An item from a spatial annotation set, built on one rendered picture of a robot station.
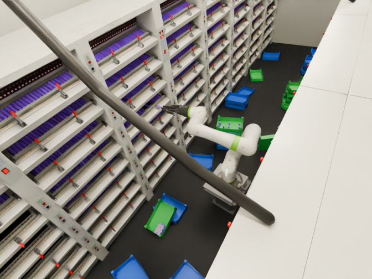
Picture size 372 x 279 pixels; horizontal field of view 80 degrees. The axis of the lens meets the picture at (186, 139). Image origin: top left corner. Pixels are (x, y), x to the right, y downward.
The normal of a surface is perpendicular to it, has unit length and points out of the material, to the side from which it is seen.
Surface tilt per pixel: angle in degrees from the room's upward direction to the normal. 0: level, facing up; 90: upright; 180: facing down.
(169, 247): 0
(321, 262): 0
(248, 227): 0
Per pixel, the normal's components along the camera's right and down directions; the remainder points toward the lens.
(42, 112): 0.18, -0.54
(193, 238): -0.12, -0.69
